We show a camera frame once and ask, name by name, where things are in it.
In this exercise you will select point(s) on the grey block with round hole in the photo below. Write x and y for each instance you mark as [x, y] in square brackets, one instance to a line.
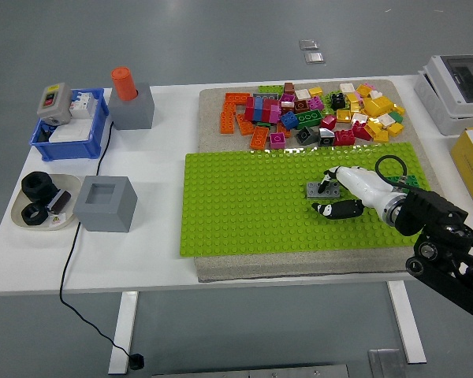
[134, 114]

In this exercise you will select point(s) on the brown square brick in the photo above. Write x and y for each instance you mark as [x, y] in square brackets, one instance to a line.
[300, 106]

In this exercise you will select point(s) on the pink tall brick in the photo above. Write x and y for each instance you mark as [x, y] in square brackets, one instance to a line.
[275, 115]

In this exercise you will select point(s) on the short grey metal plate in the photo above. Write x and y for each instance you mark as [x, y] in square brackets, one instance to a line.
[386, 364]

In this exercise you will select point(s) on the lime green building brick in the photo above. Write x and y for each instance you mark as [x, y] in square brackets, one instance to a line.
[328, 97]

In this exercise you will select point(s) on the orange cylinder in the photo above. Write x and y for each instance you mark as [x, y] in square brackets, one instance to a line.
[124, 82]

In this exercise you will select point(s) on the grey block with square hole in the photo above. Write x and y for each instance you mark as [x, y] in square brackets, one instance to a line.
[102, 216]

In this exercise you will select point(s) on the white building brick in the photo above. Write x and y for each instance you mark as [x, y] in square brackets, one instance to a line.
[359, 119]
[302, 93]
[386, 119]
[375, 94]
[347, 88]

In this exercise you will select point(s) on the small green building brick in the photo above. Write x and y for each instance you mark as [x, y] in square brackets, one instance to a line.
[397, 117]

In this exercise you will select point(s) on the small black device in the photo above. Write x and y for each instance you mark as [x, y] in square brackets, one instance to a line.
[44, 134]

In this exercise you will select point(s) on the red building brick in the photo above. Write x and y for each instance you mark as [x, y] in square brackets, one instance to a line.
[361, 132]
[344, 138]

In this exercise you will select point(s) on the dark green flat brick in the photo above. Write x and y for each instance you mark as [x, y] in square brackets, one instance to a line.
[263, 123]

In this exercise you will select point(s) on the large yellow building brick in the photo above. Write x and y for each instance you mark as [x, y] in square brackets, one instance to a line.
[376, 105]

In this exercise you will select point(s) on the pink building brick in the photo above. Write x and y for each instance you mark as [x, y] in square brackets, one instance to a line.
[371, 85]

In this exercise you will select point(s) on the white warning label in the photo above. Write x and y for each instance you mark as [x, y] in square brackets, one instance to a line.
[56, 221]

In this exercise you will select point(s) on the grey building brick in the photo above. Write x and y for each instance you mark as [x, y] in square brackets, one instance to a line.
[333, 191]

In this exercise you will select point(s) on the small black hex nut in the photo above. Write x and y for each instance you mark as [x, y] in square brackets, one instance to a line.
[24, 214]

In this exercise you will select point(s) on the blue tall brick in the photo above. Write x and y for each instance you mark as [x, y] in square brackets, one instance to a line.
[259, 110]

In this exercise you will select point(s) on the small brown brick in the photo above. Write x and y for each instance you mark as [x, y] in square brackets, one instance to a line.
[289, 87]

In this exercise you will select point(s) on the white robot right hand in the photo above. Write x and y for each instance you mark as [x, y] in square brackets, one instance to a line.
[364, 187]

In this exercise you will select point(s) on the blue plastic bin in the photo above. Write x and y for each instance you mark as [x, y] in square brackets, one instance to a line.
[69, 151]

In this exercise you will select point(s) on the silver slope brick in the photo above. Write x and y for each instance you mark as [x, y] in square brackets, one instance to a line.
[326, 138]

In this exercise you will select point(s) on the brown sanding drum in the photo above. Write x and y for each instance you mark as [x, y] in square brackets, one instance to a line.
[61, 200]

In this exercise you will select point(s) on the green studded baseplate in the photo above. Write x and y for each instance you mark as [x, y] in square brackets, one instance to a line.
[240, 204]

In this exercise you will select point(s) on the white table leg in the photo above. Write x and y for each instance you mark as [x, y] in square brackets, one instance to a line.
[122, 334]
[412, 334]

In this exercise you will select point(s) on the lime green flat brick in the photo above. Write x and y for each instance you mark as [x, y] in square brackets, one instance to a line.
[268, 89]

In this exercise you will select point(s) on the grey push-button switch box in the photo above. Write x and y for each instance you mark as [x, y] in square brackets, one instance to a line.
[53, 100]

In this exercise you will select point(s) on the large black hex nut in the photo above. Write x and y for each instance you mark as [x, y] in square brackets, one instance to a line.
[28, 187]

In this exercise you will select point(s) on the red tall brick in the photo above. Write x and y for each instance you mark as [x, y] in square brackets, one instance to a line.
[267, 110]
[249, 110]

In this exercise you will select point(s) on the dark grey slope brick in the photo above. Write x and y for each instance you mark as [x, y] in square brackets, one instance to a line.
[306, 136]

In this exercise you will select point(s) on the long grey metal plate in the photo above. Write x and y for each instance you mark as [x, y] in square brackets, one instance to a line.
[260, 372]

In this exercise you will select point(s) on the white electrical enclosure box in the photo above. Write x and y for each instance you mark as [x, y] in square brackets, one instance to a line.
[437, 90]

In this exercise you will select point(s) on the dark grey long brick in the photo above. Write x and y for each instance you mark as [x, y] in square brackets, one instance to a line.
[266, 96]

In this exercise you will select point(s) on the magenta building brick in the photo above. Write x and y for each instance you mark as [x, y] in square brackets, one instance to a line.
[316, 103]
[287, 97]
[278, 140]

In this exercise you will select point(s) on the white circuit breaker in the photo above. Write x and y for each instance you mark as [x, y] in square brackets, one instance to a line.
[82, 104]

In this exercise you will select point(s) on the white switch panel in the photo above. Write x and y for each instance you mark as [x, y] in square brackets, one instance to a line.
[73, 130]

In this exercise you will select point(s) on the blue square brick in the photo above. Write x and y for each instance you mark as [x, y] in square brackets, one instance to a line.
[289, 120]

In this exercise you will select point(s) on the cream oval tray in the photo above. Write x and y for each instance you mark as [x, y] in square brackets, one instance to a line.
[71, 183]

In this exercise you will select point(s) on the grey-brown foam mat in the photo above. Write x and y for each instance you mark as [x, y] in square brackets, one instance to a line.
[213, 130]

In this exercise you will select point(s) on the black building brick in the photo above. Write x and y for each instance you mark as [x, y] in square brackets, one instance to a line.
[337, 102]

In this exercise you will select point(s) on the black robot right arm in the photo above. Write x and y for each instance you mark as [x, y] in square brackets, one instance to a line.
[425, 208]

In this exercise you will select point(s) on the orange building brick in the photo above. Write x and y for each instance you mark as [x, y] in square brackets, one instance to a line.
[245, 126]
[228, 107]
[284, 133]
[236, 97]
[227, 123]
[259, 138]

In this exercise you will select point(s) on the metal floor socket cover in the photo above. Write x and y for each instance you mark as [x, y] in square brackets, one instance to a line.
[309, 44]
[314, 58]

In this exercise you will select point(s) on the crimson building brick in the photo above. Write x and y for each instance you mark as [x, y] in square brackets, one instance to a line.
[328, 121]

